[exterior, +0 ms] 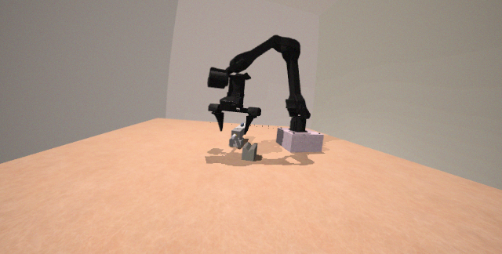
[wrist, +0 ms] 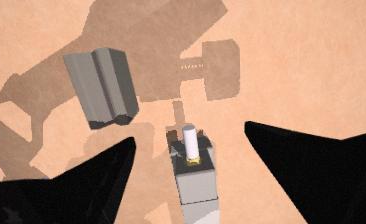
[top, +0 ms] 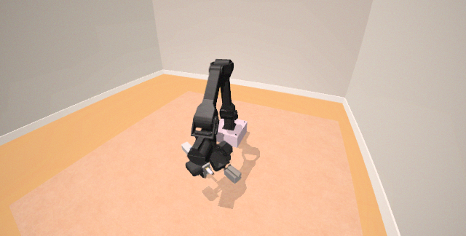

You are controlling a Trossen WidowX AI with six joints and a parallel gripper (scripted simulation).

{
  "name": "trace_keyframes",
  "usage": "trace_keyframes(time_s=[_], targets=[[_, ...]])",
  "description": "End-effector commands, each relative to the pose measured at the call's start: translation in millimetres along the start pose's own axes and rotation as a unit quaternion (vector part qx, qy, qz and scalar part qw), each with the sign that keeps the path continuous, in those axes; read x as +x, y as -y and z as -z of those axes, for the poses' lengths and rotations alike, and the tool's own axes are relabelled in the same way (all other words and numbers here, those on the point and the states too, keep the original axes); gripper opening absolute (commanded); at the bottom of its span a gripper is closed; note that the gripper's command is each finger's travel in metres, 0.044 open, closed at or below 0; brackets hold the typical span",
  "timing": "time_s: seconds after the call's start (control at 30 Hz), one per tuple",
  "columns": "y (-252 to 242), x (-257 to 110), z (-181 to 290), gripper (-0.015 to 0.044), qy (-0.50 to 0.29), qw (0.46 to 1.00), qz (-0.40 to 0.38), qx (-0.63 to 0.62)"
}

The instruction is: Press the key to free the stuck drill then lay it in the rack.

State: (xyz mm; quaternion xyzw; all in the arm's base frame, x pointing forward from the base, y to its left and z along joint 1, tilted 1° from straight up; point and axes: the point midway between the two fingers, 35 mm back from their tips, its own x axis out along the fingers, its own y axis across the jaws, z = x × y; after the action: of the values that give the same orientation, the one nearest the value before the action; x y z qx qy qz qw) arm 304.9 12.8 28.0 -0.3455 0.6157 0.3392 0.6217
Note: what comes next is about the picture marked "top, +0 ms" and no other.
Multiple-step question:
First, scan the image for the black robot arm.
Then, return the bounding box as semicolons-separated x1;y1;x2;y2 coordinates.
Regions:
187;59;238;172

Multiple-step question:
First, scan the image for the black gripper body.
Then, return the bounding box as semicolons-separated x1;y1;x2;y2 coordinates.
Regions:
185;141;233;177

